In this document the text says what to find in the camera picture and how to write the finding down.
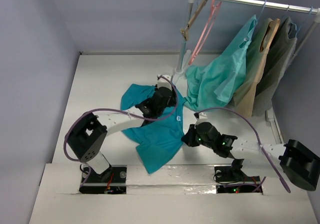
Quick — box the teal blue t-shirt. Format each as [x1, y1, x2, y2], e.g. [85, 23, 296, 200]
[120, 84, 185, 174]

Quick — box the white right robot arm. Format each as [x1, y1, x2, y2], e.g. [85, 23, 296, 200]
[181, 122, 320, 191]

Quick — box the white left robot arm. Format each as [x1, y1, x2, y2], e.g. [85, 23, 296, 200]
[63, 86, 179, 182]

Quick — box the olive tan hanging shirt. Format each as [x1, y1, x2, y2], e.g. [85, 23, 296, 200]
[232, 18, 281, 118]

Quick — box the mint green hanging shirt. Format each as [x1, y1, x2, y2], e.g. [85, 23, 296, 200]
[184, 15, 258, 111]

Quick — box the beige wooden clip hanger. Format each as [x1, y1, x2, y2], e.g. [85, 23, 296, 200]
[180, 0, 208, 41]

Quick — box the pink plastic hanger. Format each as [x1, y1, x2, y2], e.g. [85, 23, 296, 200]
[188, 0, 221, 65]

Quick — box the grey hanging shirt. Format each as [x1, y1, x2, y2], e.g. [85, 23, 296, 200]
[252, 17, 298, 116]

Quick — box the white metal clothes rack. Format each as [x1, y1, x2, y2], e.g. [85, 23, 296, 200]
[166, 0, 320, 145]

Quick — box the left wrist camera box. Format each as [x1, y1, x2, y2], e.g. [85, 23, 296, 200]
[157, 75, 172, 90]

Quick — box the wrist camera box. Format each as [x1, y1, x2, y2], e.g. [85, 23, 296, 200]
[193, 112, 208, 125]
[157, 75, 172, 90]

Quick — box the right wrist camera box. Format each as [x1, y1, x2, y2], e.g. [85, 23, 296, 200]
[193, 112, 208, 125]

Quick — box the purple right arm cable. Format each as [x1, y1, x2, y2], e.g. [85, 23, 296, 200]
[194, 107, 292, 194]

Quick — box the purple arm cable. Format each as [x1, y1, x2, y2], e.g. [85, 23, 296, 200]
[63, 75, 179, 163]
[194, 107, 292, 194]

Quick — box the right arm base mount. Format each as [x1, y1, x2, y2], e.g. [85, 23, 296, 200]
[213, 159, 263, 194]

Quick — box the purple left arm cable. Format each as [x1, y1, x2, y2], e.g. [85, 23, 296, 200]
[63, 75, 179, 163]

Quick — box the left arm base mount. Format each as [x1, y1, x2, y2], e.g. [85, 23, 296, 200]
[79, 164, 127, 195]

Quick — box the blue wire hanger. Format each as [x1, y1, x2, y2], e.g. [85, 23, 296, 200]
[286, 6, 313, 38]
[256, 0, 267, 23]

